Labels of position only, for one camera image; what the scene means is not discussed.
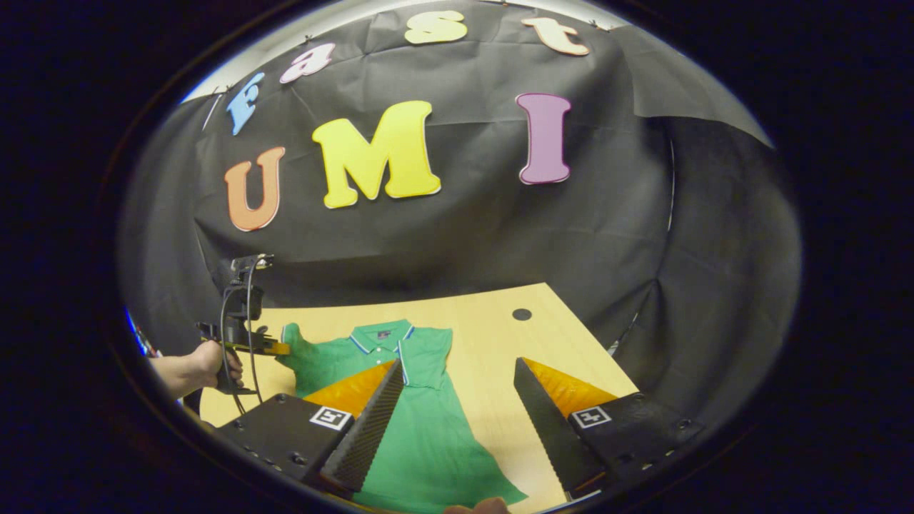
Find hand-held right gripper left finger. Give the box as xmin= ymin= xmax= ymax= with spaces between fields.
xmin=214 ymin=359 xmax=405 ymax=498

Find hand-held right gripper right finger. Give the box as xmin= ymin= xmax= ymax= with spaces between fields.
xmin=513 ymin=357 xmax=708 ymax=500

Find green T-shirt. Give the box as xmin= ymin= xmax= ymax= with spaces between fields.
xmin=277 ymin=319 xmax=529 ymax=513

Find black backdrop cloth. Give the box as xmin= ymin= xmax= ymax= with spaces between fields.
xmin=118 ymin=0 xmax=804 ymax=429

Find computer monitor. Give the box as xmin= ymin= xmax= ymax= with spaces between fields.
xmin=126 ymin=307 xmax=154 ymax=358

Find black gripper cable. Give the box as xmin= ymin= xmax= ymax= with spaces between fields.
xmin=219 ymin=258 xmax=263 ymax=416

